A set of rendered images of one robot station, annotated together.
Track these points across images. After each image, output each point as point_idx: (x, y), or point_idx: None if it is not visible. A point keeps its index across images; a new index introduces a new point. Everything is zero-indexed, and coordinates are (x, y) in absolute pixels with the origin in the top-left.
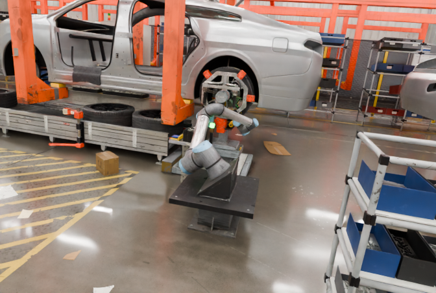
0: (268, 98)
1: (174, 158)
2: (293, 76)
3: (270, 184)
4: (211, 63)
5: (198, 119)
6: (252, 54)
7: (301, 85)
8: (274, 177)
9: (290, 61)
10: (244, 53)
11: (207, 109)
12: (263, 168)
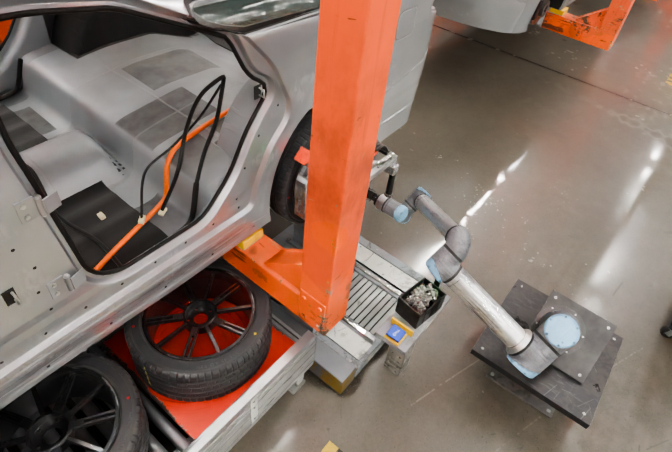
0: (382, 126)
1: (335, 354)
2: (414, 69)
3: (430, 251)
4: None
5: (464, 284)
6: None
7: (419, 77)
8: (406, 232)
9: (415, 46)
10: None
11: (464, 255)
12: (368, 227)
